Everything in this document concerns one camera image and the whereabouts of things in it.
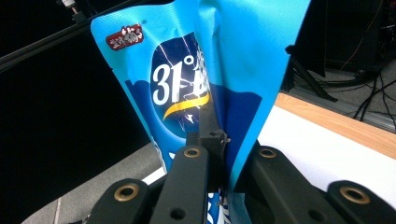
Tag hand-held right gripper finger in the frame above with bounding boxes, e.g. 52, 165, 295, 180
186, 99, 232, 192

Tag blue snack pouch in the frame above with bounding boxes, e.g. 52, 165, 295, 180
90, 0, 312, 224

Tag white table mat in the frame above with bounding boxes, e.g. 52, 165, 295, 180
141, 105, 396, 210

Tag black floor stand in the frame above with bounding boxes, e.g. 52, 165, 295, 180
284, 45, 339, 103

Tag black metal bar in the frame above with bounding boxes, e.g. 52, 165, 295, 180
0, 0, 176, 73

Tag black floor cables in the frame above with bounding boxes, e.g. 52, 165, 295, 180
323, 69, 396, 123

